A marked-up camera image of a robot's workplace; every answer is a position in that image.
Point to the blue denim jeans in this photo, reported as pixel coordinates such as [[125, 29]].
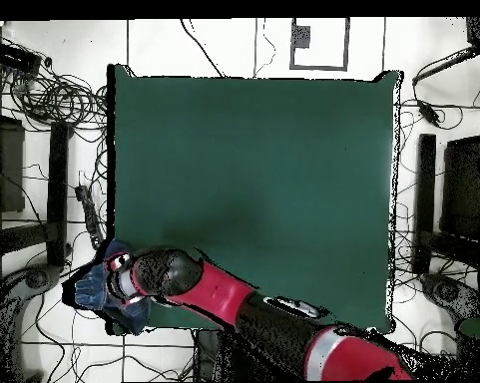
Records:
[[90, 289]]

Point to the small grey box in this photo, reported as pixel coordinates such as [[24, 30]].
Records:
[[301, 36]]

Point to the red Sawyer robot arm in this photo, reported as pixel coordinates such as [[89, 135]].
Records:
[[215, 289]]

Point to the black stand beam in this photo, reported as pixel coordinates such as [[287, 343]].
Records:
[[58, 191], [425, 191]]

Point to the dark green table cloth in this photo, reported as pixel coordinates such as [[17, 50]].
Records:
[[263, 159]]

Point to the black electronics box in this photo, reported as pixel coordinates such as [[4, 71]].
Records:
[[14, 58]]

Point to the dark flat panel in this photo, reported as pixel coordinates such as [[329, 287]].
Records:
[[10, 167], [463, 187]]

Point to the black power adapter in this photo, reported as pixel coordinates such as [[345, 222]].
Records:
[[428, 113]]

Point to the black power strip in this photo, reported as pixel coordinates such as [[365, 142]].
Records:
[[91, 217]]

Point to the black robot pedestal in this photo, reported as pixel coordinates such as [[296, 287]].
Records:
[[215, 359]]

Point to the grey rectangular frame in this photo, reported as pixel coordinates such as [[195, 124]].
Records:
[[346, 44]]

